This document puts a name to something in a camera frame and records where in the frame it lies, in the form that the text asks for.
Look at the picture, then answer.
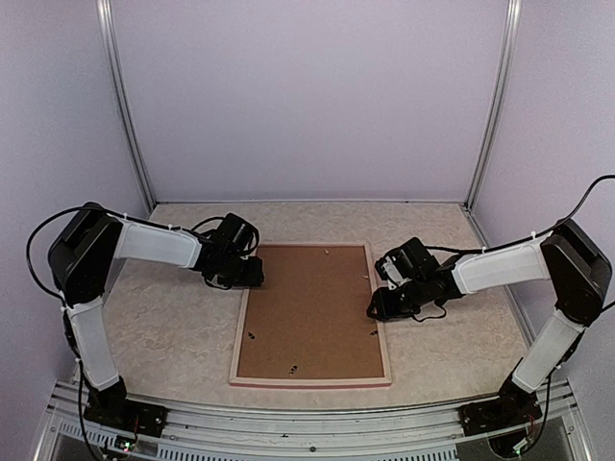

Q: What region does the right aluminium corner post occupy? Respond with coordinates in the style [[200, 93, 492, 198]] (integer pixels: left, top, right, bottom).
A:
[[464, 0, 523, 214]]

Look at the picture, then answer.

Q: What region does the aluminium corner post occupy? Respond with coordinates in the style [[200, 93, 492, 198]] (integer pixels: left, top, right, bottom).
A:
[[96, 0, 157, 213], [464, 0, 523, 214]]

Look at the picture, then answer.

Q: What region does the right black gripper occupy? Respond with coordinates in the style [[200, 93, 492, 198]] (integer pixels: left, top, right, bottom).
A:
[[367, 276, 430, 320]]

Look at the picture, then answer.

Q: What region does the left aluminium corner post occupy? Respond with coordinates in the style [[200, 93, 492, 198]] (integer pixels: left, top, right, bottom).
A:
[[96, 0, 157, 213]]

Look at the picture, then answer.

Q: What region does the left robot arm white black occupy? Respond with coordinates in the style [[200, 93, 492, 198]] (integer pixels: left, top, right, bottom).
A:
[[48, 202, 264, 427]]

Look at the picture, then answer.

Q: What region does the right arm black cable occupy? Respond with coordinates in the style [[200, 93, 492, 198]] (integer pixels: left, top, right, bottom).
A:
[[427, 175, 615, 254]]

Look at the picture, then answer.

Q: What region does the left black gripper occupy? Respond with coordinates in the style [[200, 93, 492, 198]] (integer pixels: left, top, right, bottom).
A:
[[217, 253, 264, 287]]

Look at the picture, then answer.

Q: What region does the wooden picture frame pink edge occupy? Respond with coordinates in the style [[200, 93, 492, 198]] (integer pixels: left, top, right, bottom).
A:
[[228, 241, 393, 389]]

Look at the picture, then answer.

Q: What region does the brown cardboard backing board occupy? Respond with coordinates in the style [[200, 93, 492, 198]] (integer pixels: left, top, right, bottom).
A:
[[234, 245, 385, 378]]

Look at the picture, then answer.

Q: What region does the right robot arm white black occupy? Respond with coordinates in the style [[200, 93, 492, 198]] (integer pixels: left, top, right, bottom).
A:
[[366, 218, 614, 426]]

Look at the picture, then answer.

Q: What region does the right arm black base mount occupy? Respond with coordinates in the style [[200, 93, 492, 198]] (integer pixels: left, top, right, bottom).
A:
[[458, 398, 543, 437]]

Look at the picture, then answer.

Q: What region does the front aluminium rail base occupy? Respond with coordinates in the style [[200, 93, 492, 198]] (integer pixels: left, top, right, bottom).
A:
[[29, 380, 594, 460]]

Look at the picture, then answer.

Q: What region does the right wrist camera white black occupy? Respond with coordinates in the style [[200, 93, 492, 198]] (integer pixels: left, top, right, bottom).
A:
[[375, 237, 439, 289]]

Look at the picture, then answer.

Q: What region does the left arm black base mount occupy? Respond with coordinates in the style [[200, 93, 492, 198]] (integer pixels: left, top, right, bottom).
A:
[[84, 399, 168, 438]]

